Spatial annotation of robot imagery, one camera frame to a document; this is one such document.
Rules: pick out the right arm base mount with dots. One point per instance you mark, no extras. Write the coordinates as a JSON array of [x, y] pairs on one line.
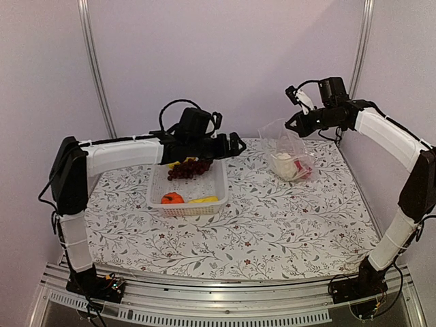
[[369, 302]]

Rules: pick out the white perforated plastic basket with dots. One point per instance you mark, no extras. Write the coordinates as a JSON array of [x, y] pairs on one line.
[[212, 183]]

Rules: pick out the right aluminium frame post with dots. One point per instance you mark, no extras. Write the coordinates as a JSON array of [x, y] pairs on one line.
[[363, 42]]

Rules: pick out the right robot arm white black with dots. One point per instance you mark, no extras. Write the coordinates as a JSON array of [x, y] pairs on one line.
[[415, 156]]

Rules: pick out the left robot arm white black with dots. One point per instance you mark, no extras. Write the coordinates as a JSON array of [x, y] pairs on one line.
[[74, 164]]

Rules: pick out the clear zip top bag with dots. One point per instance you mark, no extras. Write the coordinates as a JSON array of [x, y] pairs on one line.
[[275, 138]]

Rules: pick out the red toy pepper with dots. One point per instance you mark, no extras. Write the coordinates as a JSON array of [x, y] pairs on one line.
[[303, 170]]

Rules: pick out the white toy cauliflower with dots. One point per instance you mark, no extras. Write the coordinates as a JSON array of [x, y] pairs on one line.
[[283, 166]]

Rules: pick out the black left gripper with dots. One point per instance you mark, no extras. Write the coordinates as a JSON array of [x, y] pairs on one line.
[[224, 150]]

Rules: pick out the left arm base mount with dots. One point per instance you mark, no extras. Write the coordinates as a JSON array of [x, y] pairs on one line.
[[89, 284]]

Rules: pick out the yellow toy corn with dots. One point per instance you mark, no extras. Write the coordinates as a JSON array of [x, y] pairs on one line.
[[204, 200]]

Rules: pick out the dark red toy grapes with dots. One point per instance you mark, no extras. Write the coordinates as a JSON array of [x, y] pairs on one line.
[[189, 170]]

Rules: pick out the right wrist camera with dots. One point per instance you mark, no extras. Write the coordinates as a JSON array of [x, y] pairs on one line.
[[299, 98]]

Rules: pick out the left aluminium frame post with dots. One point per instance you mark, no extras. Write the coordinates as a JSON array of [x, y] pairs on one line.
[[89, 42]]

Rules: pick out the aluminium frame post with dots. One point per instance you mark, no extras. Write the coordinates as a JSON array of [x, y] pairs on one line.
[[89, 42], [363, 42]]

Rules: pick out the floral patterned table mat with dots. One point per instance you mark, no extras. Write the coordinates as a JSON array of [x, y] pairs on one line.
[[268, 229]]

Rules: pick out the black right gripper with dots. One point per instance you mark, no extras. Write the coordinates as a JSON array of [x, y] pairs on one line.
[[303, 129]]

